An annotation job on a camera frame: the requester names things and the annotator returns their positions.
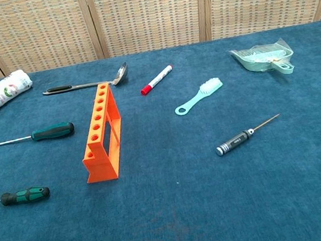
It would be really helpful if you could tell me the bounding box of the green black segmented screwdriver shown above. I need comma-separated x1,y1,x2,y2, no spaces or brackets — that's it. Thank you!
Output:
0,184,52,209

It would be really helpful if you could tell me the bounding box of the white marker red cap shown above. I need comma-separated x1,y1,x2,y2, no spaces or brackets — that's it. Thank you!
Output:
137,63,178,97

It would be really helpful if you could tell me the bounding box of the mint green brush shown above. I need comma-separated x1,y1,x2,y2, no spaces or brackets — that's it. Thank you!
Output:
170,76,227,117

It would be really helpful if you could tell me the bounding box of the orange tool rack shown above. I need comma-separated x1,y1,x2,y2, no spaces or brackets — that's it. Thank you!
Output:
70,81,131,185

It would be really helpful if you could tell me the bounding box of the black precision screwdriver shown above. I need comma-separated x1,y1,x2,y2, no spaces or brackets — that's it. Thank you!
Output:
211,113,285,157

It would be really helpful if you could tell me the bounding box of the blue carpet table cover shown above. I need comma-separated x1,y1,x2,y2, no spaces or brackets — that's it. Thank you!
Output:
0,19,321,241

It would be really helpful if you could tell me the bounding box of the woven bamboo folding screen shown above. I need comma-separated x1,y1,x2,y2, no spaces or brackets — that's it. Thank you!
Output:
0,0,321,82

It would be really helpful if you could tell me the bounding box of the mint dustpan in bag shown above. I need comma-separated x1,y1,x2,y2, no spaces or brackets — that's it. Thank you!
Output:
227,35,297,84

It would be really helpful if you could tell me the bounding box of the steel ladle black handle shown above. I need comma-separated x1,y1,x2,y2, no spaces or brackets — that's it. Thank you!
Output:
39,62,132,98

